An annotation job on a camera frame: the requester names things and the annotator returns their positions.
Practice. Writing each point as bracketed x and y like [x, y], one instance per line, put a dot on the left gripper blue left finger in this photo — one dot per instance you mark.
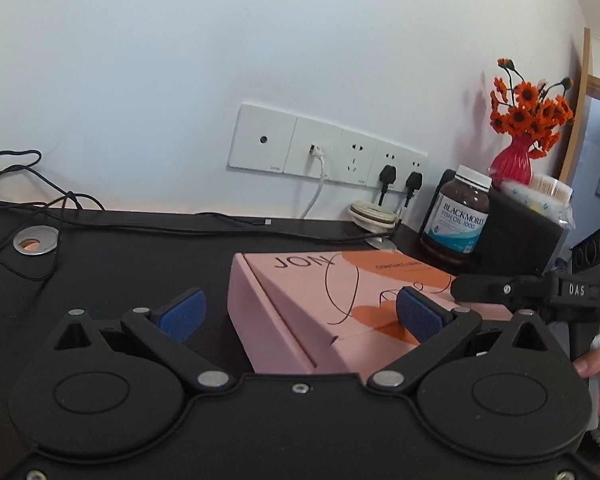
[164, 332]

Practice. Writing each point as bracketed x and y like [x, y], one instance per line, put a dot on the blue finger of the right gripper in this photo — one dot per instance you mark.
[512, 292]

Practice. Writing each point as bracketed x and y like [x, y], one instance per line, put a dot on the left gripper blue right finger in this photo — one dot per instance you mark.
[442, 335]

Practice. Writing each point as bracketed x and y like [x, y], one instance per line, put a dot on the pink cardboard box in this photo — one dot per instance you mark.
[326, 312]

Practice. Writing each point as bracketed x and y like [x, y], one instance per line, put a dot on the black appliance cabinet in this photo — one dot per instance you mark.
[514, 241]

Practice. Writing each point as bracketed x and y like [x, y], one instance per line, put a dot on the clear wrapped packet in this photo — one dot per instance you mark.
[547, 206]

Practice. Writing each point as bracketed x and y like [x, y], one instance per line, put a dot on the cotton swab box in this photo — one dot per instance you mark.
[552, 187]

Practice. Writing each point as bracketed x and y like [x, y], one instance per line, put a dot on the brown fish oil bottle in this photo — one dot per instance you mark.
[458, 216]

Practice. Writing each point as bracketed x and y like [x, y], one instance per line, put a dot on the red ribbed vase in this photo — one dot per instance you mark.
[513, 163]

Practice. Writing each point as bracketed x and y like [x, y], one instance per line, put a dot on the silver desk grommet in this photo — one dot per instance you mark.
[36, 240]

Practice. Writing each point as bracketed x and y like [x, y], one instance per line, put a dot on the orange flower bouquet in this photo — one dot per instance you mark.
[532, 112]

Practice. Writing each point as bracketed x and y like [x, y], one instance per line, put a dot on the black wall plug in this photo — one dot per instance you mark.
[413, 184]
[386, 178]

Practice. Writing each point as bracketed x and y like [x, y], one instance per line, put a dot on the white wall socket strip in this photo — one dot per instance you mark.
[282, 143]

